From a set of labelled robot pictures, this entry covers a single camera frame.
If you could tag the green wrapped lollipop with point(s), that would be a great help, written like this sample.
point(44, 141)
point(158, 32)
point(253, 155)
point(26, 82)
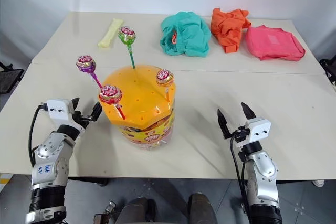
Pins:
point(127, 35)

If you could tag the lollipop tub with orange lid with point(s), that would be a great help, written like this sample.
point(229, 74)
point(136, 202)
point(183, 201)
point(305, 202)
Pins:
point(143, 98)

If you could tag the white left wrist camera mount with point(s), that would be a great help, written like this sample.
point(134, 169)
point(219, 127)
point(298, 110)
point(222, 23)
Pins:
point(59, 110)

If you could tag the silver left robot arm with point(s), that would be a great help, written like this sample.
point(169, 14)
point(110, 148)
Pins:
point(51, 155)

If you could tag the purple wrapped lollipop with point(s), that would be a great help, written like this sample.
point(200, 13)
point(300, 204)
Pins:
point(85, 63)

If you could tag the teal cloth bag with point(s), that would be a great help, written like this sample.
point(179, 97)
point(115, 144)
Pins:
point(191, 35)

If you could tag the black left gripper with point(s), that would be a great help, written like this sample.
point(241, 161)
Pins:
point(82, 121)

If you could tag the small metal bracket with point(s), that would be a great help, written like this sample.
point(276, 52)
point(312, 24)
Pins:
point(106, 212)

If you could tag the black equipment frame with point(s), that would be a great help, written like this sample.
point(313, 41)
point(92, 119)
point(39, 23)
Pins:
point(329, 68)

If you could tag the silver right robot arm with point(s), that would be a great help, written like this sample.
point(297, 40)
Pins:
point(262, 174)

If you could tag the pale yellow packet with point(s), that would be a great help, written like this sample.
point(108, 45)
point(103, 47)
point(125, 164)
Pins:
point(110, 33)

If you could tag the black chair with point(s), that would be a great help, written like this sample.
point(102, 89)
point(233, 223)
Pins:
point(10, 78)

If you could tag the orange wrapped lollipop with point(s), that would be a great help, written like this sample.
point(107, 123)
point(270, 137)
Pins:
point(165, 77)

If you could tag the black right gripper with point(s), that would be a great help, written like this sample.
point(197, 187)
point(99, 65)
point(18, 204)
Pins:
point(239, 134)

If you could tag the pink cloth bag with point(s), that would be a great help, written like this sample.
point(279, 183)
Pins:
point(273, 43)

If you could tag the dark rounded shape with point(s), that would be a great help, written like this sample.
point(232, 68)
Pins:
point(202, 208)

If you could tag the orange cloth bag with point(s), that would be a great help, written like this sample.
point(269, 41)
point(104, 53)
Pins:
point(227, 28)

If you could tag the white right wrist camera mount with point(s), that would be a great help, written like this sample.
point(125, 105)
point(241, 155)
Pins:
point(257, 130)

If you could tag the white shoe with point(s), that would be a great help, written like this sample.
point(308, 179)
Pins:
point(318, 183)

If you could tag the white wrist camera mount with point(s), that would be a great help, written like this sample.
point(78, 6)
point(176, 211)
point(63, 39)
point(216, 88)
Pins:
point(257, 130)
point(59, 110)

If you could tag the red wrapped lollipop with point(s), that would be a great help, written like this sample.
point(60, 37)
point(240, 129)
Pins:
point(110, 94)

